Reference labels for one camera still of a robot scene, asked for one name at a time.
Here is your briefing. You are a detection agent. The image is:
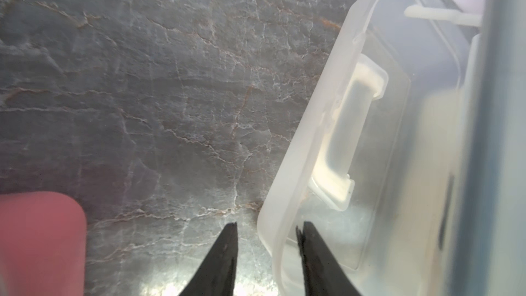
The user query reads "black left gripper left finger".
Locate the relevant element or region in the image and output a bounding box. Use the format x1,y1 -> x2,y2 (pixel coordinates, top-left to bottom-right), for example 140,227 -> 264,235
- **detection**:
179,223 -> 238,296

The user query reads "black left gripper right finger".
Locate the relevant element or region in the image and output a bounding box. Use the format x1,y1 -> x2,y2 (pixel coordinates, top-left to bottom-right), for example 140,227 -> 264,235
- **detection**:
296,221 -> 360,296

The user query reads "white toolbox with clear tray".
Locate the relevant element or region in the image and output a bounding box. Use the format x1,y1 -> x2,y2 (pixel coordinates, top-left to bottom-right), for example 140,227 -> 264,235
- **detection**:
257,0 -> 525,295

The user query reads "pink toolbox with clear lid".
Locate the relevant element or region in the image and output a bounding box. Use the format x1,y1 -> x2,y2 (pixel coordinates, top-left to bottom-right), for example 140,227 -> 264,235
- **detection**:
1,191 -> 87,295

